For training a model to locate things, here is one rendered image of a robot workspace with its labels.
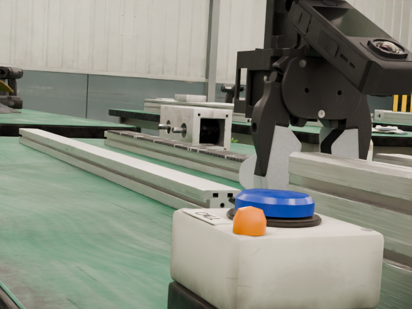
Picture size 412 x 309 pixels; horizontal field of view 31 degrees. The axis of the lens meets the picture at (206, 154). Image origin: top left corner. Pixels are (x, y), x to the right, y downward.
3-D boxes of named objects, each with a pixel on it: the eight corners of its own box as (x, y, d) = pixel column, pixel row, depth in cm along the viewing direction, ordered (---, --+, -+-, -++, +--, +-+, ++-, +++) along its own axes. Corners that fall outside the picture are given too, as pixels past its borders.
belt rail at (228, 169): (103, 144, 166) (104, 130, 165) (121, 144, 167) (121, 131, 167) (363, 217, 79) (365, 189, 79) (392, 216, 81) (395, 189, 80)
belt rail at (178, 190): (18, 141, 158) (19, 128, 157) (37, 142, 159) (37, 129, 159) (203, 221, 71) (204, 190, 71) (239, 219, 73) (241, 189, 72)
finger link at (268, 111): (286, 183, 58) (313, 77, 58) (298, 186, 56) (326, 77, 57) (235, 169, 56) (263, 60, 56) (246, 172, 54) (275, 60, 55)
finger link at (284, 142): (244, 232, 62) (271, 125, 62) (280, 246, 56) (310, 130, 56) (212, 224, 60) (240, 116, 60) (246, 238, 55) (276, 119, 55)
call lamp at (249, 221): (226, 229, 33) (228, 203, 33) (255, 228, 34) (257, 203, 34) (241, 236, 32) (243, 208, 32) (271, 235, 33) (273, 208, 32)
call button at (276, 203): (219, 224, 38) (222, 186, 38) (286, 223, 40) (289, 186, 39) (257, 240, 34) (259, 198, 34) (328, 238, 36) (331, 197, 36)
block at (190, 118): (160, 150, 157) (163, 106, 156) (208, 151, 162) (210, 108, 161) (180, 154, 148) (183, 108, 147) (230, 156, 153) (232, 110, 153)
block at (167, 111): (148, 145, 169) (150, 104, 168) (194, 146, 174) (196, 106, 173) (164, 149, 160) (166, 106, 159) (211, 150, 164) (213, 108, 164)
